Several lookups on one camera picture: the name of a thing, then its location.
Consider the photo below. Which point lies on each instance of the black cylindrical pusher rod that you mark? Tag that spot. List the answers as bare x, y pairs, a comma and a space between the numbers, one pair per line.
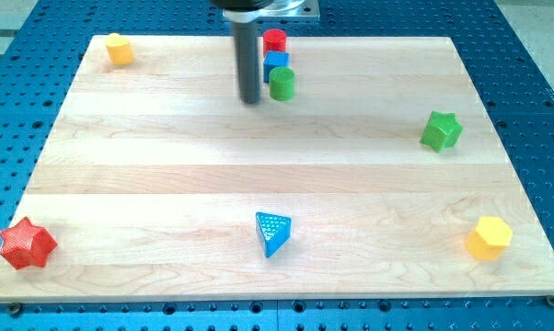
247, 59

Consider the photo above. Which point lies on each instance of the red cylinder block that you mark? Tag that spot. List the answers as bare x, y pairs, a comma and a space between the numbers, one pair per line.
274, 40

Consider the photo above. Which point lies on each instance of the blue triangle block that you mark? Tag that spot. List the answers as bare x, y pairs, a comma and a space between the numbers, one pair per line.
273, 232

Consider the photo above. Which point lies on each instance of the blue cube block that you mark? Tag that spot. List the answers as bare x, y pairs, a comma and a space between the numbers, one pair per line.
272, 60

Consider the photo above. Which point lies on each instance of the green cylinder block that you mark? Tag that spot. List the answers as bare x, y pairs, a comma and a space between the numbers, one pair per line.
281, 81

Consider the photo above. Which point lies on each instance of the yellow heart block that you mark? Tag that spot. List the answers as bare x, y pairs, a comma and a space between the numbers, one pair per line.
119, 49

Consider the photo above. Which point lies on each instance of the black robot arm end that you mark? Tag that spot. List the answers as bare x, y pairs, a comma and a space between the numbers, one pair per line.
241, 5

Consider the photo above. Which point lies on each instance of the yellow hexagon block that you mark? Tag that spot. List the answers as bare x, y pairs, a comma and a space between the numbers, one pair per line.
489, 238

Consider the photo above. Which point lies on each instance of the red star block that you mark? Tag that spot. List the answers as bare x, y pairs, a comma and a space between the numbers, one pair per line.
26, 245

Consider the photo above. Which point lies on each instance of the silver robot mounting plate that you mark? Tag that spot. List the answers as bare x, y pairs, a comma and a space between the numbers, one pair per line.
287, 10

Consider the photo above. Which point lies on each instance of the green star block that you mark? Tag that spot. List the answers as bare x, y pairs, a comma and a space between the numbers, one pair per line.
441, 131

